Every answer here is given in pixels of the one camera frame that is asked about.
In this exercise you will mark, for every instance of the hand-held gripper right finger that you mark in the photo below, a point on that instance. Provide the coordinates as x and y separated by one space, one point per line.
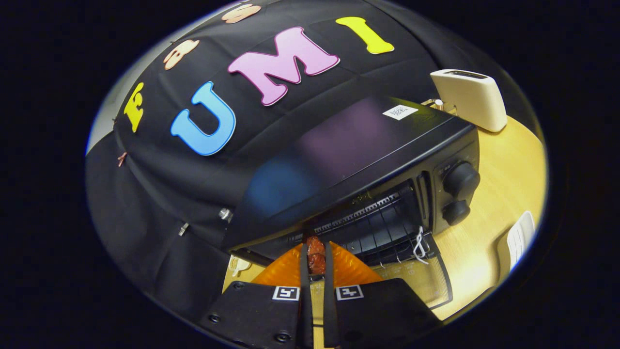
378 315

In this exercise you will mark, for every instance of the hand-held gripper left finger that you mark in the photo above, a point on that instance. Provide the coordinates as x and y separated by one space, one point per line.
261 315

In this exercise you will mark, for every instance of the brown meat strip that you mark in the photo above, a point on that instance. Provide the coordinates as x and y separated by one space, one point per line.
316 254

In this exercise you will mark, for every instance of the black toaster oven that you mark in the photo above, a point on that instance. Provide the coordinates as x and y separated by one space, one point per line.
358 145

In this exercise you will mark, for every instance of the white toaster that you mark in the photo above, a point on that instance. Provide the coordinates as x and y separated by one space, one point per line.
472 99

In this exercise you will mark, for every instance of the white divided dish with grains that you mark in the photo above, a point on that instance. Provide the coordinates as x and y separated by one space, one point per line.
238 265

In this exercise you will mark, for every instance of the silver metal clip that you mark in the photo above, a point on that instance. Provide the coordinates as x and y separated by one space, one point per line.
183 229

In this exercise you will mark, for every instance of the white rectangular dish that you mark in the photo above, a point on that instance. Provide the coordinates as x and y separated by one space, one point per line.
520 237

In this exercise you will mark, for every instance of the red clip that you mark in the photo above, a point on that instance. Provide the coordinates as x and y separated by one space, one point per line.
122 159

